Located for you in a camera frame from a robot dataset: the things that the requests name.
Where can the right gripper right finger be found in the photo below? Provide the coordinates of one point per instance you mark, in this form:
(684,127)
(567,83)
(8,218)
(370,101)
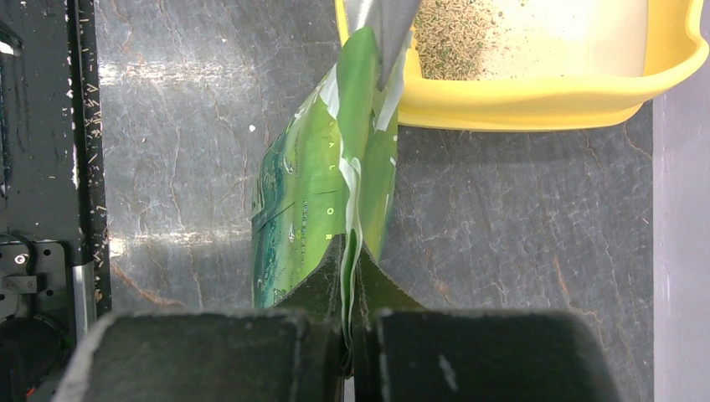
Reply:
(402,351)

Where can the litter pellets pile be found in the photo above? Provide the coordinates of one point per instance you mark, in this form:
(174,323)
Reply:
(450,38)

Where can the yellow litter box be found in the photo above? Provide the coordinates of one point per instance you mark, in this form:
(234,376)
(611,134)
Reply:
(675,50)

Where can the metal scoop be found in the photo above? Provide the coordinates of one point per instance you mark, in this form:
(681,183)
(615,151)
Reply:
(390,20)

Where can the green litter bag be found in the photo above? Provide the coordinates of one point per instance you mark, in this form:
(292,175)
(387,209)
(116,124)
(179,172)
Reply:
(330,173)

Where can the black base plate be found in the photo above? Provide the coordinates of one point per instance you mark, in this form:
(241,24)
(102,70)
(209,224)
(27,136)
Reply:
(55,279)

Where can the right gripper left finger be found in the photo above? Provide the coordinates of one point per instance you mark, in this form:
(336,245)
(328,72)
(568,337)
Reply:
(290,352)

